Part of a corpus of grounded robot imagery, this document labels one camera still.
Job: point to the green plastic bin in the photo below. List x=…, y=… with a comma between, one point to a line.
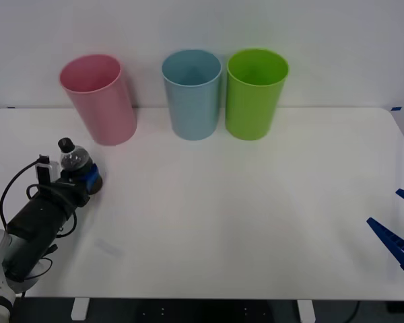
x=250, y=111

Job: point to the pale blue plastic bin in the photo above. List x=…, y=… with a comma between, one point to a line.
x=193, y=111

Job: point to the small dark plastic bottle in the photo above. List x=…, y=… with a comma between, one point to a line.
x=73, y=160

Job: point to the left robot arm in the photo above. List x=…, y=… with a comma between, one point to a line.
x=30, y=218

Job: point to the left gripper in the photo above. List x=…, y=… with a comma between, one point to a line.
x=70, y=193

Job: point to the pink plastic bin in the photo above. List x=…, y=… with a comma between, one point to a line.
x=104, y=111

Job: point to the white table leg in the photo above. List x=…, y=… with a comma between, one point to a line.
x=305, y=310
x=79, y=309

